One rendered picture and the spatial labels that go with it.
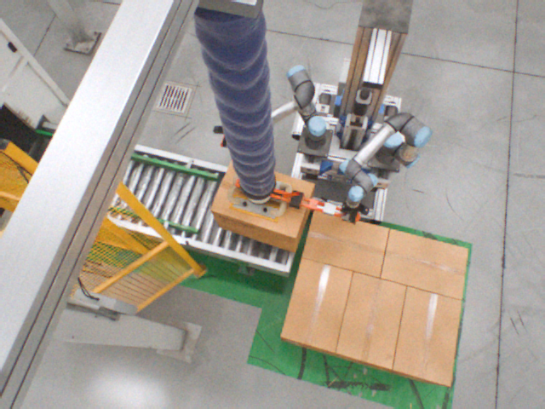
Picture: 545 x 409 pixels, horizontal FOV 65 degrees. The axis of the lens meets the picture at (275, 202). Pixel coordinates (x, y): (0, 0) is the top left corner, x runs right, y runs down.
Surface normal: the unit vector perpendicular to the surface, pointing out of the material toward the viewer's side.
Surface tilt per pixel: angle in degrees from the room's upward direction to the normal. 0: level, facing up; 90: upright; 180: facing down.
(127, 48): 0
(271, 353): 0
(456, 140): 0
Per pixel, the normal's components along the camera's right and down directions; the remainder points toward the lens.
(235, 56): 0.22, 0.80
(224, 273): -0.03, -0.35
